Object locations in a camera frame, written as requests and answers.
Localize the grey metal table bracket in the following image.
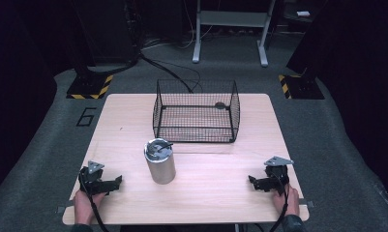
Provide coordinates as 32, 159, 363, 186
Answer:
55, 200, 75, 215
298, 198, 315, 209

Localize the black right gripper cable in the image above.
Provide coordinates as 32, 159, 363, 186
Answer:
268, 173, 290, 232

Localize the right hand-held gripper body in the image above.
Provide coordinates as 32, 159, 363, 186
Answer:
263, 156, 295, 196

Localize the person's right hand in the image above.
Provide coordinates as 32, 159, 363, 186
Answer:
271, 184, 301, 218

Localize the silver metal flask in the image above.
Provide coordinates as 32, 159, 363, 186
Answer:
143, 137, 177, 186

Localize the white floor cable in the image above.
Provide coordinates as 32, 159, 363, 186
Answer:
142, 0, 215, 51

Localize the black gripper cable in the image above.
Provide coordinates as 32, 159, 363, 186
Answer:
268, 173, 290, 232
79, 172, 110, 232

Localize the black floor cable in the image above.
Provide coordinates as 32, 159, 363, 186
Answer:
138, 52, 202, 95

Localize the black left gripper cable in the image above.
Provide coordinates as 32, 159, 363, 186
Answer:
79, 172, 110, 232

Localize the dark curtain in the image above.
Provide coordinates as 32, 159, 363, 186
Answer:
285, 0, 388, 207
0, 0, 59, 201

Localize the black cabinet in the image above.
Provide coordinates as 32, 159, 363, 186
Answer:
73, 0, 141, 66

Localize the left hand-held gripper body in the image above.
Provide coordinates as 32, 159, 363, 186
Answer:
77, 159, 114, 196

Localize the black base with hazard stripes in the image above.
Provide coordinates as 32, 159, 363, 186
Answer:
277, 73, 326, 101
66, 72, 114, 101

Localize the black wire mesh basket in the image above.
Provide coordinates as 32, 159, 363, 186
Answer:
152, 78, 241, 144

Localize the person's left hand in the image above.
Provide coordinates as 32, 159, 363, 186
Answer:
72, 188, 106, 226

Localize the white metal stand frame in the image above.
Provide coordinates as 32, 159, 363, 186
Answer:
192, 0, 277, 68

